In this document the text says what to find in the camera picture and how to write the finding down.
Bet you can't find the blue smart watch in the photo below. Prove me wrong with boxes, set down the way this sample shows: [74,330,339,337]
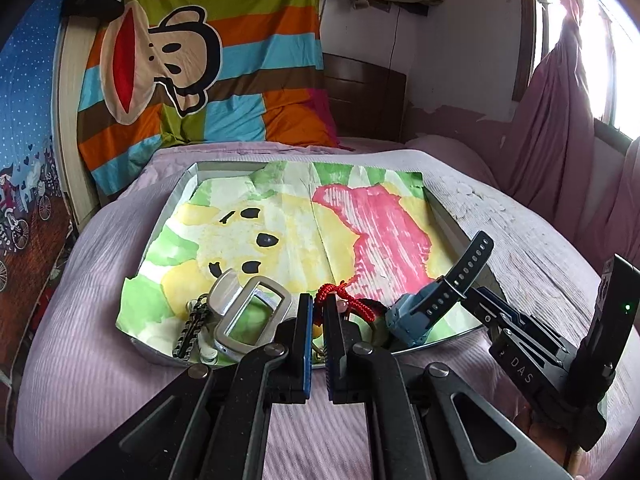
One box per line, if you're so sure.
[385,231,494,347]

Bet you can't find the black white paracord keychain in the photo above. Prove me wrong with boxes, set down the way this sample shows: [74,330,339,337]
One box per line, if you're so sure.
[171,294,212,361]

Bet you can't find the yellow bead charm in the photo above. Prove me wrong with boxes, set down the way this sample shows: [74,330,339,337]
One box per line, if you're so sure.
[311,324,323,340]

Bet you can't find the red braided cord bracelet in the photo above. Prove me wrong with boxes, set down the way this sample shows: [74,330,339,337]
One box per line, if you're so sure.
[311,280,384,324]

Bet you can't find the person's right hand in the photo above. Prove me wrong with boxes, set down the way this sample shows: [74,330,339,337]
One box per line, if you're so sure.
[513,403,588,479]

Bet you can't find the silver metal belt buckle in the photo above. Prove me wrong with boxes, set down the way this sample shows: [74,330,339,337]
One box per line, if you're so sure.
[206,270,293,362]

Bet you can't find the grey shallow cardboard box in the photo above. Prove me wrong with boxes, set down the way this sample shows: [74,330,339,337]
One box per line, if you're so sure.
[127,159,507,371]

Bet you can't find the colourful painted paper sheet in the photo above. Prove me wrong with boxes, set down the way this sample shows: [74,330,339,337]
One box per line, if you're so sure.
[114,160,484,356]

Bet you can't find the pink bed cover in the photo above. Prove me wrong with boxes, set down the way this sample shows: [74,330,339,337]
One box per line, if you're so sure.
[14,142,639,479]

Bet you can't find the pink curtain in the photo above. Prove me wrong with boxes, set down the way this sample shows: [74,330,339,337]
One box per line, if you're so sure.
[494,0,639,270]

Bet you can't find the blue bicycle print wardrobe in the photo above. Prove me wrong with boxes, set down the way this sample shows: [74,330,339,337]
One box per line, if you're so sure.
[0,0,84,361]

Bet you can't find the window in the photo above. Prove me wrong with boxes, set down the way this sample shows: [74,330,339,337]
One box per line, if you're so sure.
[522,0,639,153]

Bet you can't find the striped monkey blanket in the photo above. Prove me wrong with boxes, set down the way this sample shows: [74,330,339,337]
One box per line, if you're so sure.
[78,0,337,196]

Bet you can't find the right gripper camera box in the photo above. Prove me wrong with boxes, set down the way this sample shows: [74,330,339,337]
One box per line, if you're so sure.
[570,254,639,405]

